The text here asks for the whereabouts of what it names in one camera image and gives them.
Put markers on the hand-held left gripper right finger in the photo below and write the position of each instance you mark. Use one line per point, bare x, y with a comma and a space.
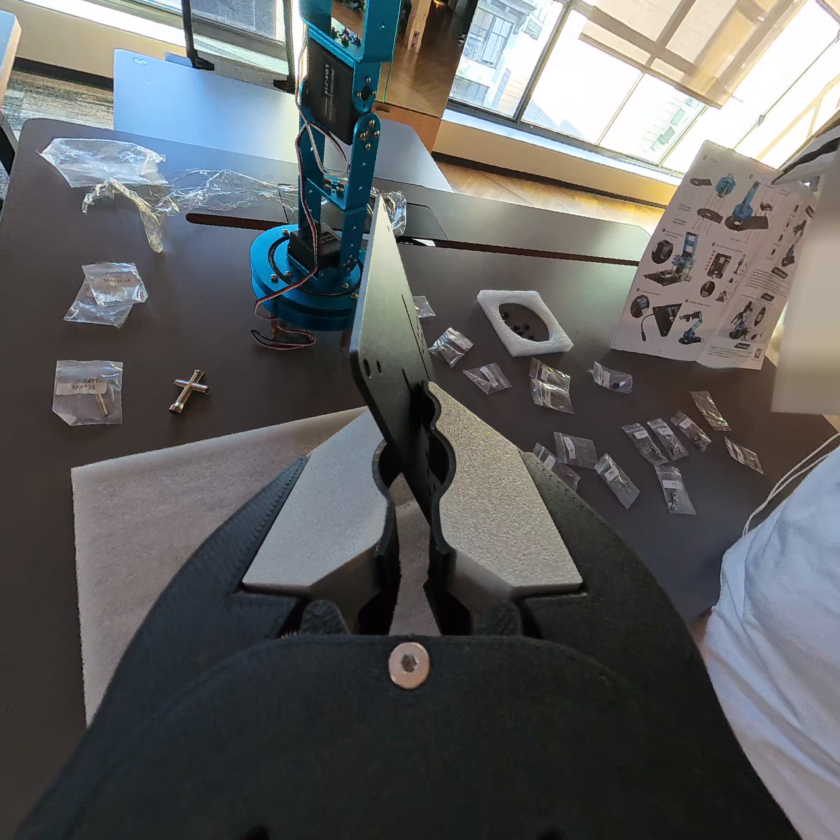
512, 525

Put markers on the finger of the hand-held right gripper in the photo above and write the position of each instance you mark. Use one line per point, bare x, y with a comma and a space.
807, 295

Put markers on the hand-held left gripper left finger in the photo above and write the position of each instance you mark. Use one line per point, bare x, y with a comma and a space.
308, 525

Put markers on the white printed instruction sheet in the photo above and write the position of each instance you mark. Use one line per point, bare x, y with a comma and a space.
709, 262

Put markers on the black perforated metal plate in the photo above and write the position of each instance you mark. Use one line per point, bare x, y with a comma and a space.
387, 315

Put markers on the blue toy robot arm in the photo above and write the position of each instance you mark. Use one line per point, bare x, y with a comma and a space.
328, 85

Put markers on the dark desk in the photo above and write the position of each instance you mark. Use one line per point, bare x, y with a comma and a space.
262, 387

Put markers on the grey desk with brown edge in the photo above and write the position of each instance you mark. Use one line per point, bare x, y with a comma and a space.
216, 111
8, 52

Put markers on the scatter of small screw bags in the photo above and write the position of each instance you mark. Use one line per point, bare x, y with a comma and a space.
617, 479

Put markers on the white foam sheet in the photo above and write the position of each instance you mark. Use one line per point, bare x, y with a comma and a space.
164, 492

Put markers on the silver cross wrench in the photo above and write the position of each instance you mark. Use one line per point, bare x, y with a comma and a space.
189, 388

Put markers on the white foam square with hole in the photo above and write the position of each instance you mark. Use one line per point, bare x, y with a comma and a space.
548, 344

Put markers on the pile of small black screws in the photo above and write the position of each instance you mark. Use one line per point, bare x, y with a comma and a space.
522, 326

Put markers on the bag of brass standoffs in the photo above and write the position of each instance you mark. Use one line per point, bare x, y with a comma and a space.
85, 394

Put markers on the large clear labelled bag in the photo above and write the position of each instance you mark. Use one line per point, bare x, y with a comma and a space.
115, 282
92, 312

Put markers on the large window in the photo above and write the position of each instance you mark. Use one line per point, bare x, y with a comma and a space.
571, 98

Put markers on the crumpled clear plastic wrap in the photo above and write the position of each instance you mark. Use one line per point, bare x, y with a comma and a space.
141, 210
105, 161
229, 187
397, 213

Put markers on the black metal stand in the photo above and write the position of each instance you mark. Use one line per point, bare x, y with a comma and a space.
192, 39

